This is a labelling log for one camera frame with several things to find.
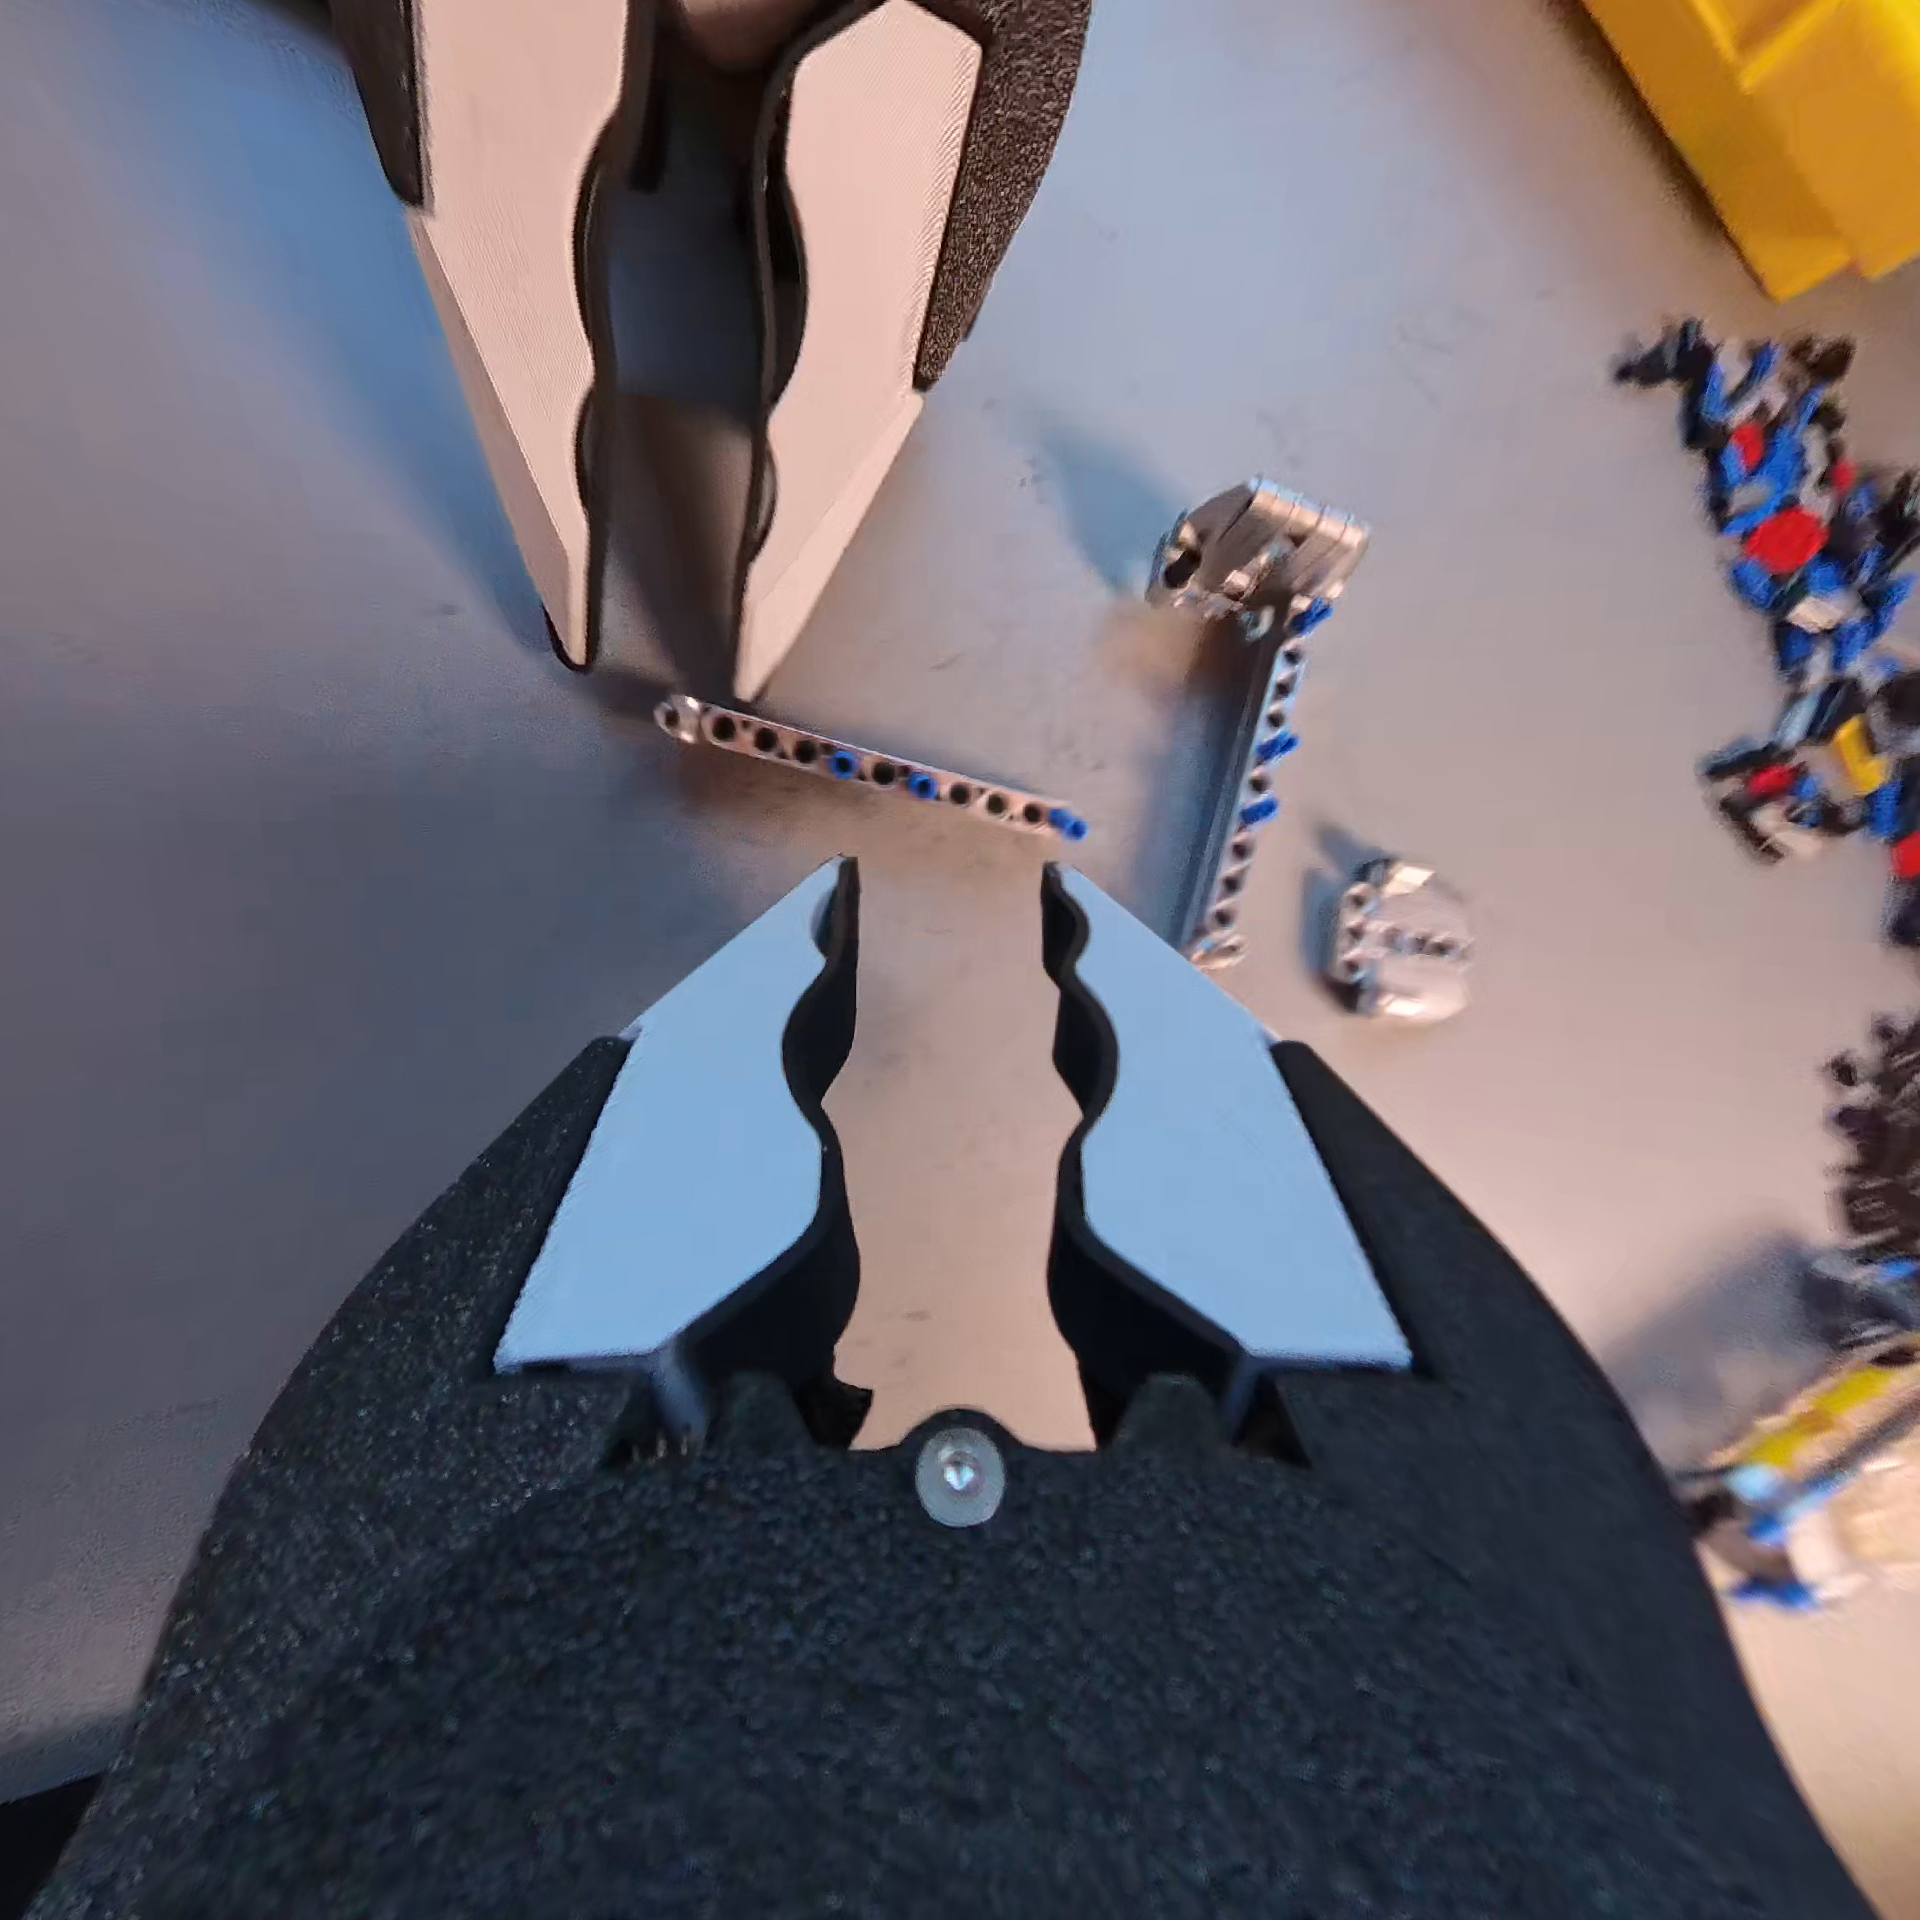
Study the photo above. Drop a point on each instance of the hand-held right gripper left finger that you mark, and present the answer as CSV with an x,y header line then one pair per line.
x,y
690,1184

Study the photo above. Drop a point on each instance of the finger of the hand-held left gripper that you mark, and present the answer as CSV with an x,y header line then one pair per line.
x,y
871,225
496,225

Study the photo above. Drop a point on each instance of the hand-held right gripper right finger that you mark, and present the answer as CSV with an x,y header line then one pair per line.
x,y
1215,1184

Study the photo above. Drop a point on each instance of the silver curved toy panel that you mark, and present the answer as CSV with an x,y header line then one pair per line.
x,y
1396,944

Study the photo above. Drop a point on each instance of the grey holed beam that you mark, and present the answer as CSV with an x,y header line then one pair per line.
x,y
843,767

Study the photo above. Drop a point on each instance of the long grey beam panel assembly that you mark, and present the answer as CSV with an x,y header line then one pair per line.
x,y
1260,540

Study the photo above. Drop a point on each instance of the small grey connector pin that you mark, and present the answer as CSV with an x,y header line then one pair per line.
x,y
674,716

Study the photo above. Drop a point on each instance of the grey desk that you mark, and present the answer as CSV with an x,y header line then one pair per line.
x,y
301,752

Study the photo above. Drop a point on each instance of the pile of black toy pieces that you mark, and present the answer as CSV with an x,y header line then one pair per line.
x,y
1884,1140

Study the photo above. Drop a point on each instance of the yellow printed toy box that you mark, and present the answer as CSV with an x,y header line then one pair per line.
x,y
1769,119

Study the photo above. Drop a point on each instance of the pile of colourful toy pieces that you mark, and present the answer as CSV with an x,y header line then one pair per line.
x,y
1799,570

